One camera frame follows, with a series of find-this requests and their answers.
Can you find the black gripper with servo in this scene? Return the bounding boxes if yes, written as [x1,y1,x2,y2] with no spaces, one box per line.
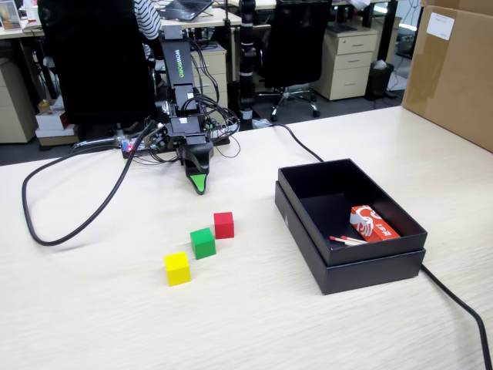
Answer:
[166,132,215,197]

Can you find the red wooden cube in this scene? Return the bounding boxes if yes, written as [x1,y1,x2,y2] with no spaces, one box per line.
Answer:
[213,211,235,241]

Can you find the green wooden cube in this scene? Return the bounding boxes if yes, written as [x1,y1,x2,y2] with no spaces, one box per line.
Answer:
[189,227,216,261]

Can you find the yellow wooden cube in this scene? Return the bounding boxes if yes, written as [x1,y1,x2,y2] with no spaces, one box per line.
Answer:
[164,251,193,288]

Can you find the white carton box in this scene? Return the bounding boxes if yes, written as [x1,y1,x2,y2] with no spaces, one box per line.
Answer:
[35,109,80,147]

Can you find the black cardboard box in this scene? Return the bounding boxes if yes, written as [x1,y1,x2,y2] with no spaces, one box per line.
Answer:
[277,157,428,267]

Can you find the black open box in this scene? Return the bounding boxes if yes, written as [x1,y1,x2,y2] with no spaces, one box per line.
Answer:
[274,180,427,296]

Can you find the large brown cardboard box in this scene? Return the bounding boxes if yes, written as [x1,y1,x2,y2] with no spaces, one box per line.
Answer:
[401,0,493,153]

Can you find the controller circuit board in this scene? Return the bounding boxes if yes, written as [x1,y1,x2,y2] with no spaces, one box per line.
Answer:
[119,134,170,159]

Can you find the black pole with white bands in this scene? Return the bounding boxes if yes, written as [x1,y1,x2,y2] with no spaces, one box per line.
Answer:
[237,0,258,121]

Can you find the beige office desk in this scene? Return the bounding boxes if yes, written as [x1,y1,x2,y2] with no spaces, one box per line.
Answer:
[159,5,243,30]

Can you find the large black office chair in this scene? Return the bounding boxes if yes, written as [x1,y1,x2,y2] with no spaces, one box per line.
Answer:
[37,0,159,126]

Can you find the black swivel office chair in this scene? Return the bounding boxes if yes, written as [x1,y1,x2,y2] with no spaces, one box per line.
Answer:
[263,0,334,123]

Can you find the person in striped shirt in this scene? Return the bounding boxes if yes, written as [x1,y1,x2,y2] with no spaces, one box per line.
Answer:
[132,0,165,62]

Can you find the black laptop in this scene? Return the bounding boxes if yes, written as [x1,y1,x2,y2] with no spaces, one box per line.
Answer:
[157,0,215,22]

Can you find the orange white matchbox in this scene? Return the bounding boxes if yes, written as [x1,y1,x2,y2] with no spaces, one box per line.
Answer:
[349,204,401,244]

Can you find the beige three drawer cabinet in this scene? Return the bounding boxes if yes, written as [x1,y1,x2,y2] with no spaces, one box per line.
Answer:
[310,26,379,102]

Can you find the beige low cabinet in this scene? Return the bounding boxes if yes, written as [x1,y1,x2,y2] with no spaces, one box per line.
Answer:
[0,57,39,144]

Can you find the black trash bin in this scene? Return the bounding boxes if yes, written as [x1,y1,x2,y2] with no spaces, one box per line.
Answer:
[365,59,396,102]

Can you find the white shipping label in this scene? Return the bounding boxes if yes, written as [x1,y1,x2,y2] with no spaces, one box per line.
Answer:
[426,12,455,42]

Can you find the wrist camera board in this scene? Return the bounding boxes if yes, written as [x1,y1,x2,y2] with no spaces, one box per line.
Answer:
[144,123,170,151]

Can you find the thick black camera cable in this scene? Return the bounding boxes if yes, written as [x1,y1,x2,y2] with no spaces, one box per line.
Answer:
[21,121,157,247]

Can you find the standing photo frame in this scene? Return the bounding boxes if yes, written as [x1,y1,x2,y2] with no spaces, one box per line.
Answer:
[0,0,23,32]

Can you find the thick black power cable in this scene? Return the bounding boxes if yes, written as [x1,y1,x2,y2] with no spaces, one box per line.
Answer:
[265,121,493,370]

